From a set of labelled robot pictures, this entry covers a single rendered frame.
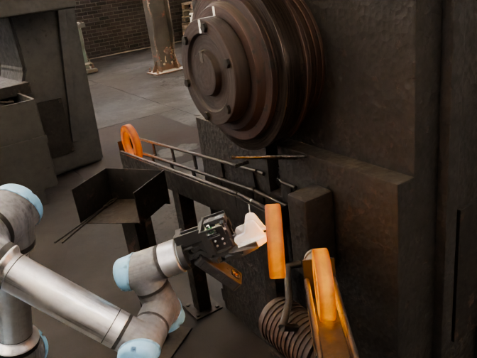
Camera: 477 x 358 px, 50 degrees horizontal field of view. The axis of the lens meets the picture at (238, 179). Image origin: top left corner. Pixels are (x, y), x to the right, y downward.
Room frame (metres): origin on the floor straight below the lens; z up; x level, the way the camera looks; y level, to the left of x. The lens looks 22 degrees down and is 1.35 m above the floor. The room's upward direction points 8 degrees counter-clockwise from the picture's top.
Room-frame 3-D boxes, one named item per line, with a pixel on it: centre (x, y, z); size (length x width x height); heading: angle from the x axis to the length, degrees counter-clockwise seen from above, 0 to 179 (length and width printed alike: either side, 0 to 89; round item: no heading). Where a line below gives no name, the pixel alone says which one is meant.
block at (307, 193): (1.21, -0.18, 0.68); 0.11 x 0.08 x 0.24; 120
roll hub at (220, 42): (1.36, 0.03, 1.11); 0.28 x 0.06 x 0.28; 30
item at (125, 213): (1.70, 0.43, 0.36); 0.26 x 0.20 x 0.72; 65
